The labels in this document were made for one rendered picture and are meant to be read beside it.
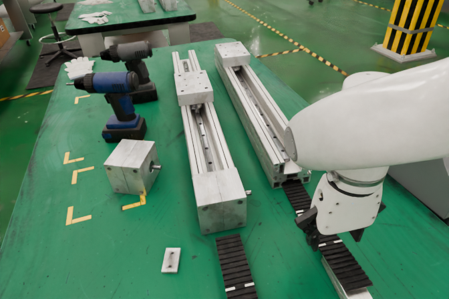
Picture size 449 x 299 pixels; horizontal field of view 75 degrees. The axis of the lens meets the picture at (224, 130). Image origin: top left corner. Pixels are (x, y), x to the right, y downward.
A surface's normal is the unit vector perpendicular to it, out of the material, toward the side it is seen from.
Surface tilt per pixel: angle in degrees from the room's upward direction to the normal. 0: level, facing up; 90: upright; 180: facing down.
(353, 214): 90
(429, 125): 71
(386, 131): 60
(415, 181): 90
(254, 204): 0
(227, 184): 0
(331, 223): 89
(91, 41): 90
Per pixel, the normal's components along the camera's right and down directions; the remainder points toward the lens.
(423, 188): -0.93, 0.24
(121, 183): -0.17, 0.58
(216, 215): 0.20, 0.57
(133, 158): -0.04, -0.81
